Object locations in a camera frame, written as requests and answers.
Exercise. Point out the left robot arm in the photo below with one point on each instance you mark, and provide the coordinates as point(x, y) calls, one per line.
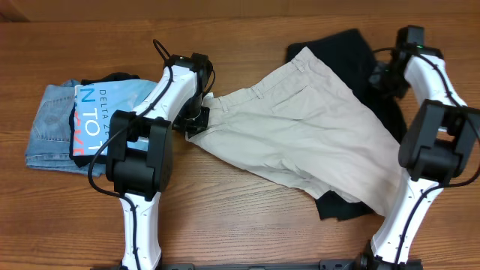
point(139, 159)

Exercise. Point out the folded blue denim jeans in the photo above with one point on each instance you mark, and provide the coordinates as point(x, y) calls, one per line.
point(49, 142)

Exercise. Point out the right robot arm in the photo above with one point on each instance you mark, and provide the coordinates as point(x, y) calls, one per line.
point(434, 150)

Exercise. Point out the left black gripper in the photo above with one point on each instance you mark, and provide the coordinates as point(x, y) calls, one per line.
point(202, 121)

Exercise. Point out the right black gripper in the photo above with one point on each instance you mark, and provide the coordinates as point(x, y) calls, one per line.
point(380, 79)

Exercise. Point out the beige khaki shorts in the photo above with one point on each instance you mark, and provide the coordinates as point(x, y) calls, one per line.
point(302, 127)

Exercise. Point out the folded light blue t-shirt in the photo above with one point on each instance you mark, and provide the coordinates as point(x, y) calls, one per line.
point(108, 108)

